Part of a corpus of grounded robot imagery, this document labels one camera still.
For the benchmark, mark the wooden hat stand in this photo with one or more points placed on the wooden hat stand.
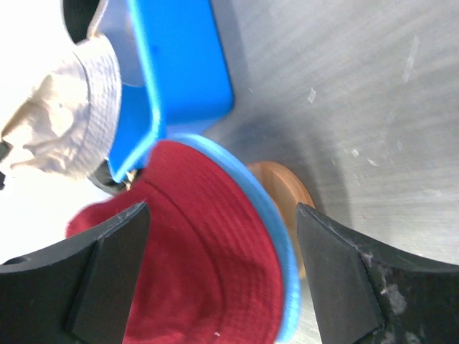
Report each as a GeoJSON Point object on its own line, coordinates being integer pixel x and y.
{"type": "Point", "coordinates": [286, 190]}

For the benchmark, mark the blue plastic bin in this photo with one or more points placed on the blue plastic bin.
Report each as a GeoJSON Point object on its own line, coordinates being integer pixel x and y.
{"type": "Point", "coordinates": [175, 77]}

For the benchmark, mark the beige bucket hat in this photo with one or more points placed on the beige bucket hat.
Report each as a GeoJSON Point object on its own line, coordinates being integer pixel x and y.
{"type": "Point", "coordinates": [78, 16]}

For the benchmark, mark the dark red hat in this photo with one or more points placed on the dark red hat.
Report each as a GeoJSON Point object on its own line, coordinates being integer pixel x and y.
{"type": "Point", "coordinates": [210, 272]}

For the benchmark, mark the cream white hat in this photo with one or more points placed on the cream white hat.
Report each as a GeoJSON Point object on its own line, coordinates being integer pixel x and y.
{"type": "Point", "coordinates": [68, 124]}

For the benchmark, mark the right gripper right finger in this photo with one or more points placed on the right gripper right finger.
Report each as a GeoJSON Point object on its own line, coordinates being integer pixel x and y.
{"type": "Point", "coordinates": [365, 291]}

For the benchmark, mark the light blue bucket hat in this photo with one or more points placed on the light blue bucket hat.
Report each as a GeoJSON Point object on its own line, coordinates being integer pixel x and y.
{"type": "Point", "coordinates": [270, 217]}

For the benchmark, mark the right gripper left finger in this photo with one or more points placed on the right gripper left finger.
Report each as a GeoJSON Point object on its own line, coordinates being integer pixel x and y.
{"type": "Point", "coordinates": [79, 290]}

